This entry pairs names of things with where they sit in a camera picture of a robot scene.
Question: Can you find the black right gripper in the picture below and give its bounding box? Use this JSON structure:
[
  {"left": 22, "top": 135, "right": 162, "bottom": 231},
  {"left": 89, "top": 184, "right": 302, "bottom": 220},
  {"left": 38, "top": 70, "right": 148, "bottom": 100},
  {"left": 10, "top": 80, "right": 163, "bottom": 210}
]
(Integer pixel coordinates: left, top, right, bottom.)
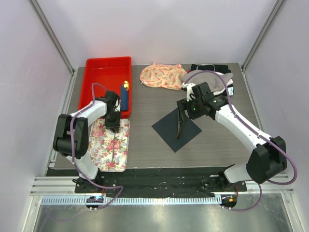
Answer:
[{"left": 177, "top": 96, "right": 203, "bottom": 123}]

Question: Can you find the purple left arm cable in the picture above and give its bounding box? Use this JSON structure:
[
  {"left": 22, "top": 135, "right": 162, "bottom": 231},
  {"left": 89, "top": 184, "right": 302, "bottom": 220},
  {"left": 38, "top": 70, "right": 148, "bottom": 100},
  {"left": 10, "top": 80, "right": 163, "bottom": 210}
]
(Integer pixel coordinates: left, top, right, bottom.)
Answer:
[{"left": 70, "top": 83, "right": 124, "bottom": 210}]

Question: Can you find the orange patterned cloth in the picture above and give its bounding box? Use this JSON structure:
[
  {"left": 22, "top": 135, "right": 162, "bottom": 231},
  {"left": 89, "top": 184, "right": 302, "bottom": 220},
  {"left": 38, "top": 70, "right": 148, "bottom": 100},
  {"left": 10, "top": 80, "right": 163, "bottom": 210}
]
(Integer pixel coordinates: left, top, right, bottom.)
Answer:
[{"left": 140, "top": 63, "right": 187, "bottom": 90}]

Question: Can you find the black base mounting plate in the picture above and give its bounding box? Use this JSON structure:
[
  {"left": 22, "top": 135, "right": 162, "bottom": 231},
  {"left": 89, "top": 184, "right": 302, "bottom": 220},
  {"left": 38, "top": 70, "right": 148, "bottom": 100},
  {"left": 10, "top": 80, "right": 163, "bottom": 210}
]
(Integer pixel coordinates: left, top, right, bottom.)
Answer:
[{"left": 47, "top": 167, "right": 247, "bottom": 198}]

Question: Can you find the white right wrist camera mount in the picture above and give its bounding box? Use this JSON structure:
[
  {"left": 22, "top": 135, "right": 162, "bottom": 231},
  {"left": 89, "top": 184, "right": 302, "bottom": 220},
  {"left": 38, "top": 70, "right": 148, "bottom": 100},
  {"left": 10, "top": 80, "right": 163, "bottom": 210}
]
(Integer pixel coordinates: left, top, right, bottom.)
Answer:
[{"left": 182, "top": 83, "right": 196, "bottom": 102}]

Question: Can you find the white cloth with print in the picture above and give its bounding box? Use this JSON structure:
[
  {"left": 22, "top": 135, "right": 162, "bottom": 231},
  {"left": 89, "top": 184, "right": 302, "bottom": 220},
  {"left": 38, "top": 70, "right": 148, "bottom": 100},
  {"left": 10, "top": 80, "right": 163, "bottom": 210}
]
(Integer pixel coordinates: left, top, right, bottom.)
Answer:
[{"left": 219, "top": 79, "right": 234, "bottom": 97}]

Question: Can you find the white slotted cable duct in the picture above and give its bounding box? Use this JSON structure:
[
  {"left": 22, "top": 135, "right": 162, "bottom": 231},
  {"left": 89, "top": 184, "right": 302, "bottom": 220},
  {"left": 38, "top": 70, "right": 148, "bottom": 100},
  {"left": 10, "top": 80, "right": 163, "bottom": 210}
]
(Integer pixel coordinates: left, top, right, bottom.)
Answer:
[{"left": 41, "top": 195, "right": 222, "bottom": 206}]

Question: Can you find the floral rectangular tray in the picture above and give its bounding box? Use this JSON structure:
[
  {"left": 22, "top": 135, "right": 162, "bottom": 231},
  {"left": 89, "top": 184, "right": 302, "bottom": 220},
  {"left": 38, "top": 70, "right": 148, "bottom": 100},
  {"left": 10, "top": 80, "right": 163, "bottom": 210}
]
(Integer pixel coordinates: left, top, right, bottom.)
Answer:
[{"left": 88, "top": 118, "right": 130, "bottom": 172}]

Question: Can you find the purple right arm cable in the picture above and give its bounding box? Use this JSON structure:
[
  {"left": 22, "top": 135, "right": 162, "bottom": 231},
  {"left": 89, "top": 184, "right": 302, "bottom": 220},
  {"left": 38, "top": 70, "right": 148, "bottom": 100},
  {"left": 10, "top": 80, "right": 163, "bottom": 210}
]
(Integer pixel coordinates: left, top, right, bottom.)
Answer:
[{"left": 184, "top": 70, "right": 297, "bottom": 213}]

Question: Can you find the dark navy paper napkin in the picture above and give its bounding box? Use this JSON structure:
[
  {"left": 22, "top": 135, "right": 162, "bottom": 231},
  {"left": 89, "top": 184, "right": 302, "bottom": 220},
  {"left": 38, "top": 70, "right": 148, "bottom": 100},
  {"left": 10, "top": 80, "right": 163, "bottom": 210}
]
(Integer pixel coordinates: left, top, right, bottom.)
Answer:
[{"left": 152, "top": 108, "right": 202, "bottom": 153}]

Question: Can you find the red plastic bin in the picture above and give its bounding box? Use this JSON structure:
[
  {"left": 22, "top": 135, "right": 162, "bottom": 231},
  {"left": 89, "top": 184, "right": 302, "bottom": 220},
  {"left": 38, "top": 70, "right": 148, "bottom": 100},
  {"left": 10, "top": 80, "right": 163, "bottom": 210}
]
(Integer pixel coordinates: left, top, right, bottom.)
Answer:
[{"left": 78, "top": 56, "right": 132, "bottom": 118}]

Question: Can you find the grey cloth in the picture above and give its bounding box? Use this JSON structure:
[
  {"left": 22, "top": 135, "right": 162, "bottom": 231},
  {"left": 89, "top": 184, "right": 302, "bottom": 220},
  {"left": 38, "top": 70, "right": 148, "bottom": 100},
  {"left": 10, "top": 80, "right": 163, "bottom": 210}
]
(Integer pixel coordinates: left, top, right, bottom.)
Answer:
[{"left": 181, "top": 70, "right": 233, "bottom": 96}]

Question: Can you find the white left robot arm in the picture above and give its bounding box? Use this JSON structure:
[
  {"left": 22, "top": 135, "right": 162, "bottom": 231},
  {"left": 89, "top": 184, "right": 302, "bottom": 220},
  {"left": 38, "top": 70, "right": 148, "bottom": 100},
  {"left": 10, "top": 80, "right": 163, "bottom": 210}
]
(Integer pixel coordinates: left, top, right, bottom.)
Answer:
[{"left": 53, "top": 91, "right": 121, "bottom": 193}]

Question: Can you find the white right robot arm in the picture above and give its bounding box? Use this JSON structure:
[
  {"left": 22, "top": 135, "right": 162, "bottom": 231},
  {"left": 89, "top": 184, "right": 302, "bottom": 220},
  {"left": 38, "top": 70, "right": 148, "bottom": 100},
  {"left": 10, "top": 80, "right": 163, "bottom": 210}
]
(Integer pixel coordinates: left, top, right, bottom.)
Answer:
[{"left": 177, "top": 82, "right": 287, "bottom": 191}]

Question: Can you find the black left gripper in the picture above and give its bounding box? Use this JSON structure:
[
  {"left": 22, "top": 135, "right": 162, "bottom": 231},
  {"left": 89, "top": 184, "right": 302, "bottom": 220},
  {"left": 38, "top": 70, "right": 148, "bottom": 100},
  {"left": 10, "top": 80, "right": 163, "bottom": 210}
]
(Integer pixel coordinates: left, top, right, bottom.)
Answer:
[{"left": 103, "top": 109, "right": 121, "bottom": 133}]

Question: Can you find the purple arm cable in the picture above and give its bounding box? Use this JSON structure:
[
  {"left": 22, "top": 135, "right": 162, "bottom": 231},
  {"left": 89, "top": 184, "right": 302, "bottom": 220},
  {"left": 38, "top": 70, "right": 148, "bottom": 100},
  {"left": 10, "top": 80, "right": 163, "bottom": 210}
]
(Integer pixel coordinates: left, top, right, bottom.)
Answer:
[
  {"left": 70, "top": 83, "right": 124, "bottom": 210},
  {"left": 184, "top": 70, "right": 297, "bottom": 213}
]

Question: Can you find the black cloth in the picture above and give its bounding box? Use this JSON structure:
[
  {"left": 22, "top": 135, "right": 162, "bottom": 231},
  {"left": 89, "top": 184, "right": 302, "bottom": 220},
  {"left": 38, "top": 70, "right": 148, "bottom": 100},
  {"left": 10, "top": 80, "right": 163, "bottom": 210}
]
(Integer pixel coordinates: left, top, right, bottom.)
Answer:
[{"left": 190, "top": 64, "right": 231, "bottom": 74}]

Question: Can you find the dark metal knife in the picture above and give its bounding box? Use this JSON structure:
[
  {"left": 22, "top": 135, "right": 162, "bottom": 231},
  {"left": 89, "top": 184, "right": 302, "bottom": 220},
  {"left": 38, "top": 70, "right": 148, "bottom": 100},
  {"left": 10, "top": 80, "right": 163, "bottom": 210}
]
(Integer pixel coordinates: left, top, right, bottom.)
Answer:
[{"left": 177, "top": 110, "right": 183, "bottom": 139}]

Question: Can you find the iridescent rainbow fork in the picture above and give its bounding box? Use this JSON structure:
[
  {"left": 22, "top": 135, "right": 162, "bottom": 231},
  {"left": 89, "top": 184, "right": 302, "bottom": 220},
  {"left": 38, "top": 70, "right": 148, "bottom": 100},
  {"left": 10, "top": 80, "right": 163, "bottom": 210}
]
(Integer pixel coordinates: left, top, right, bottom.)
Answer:
[{"left": 112, "top": 133, "right": 116, "bottom": 161}]

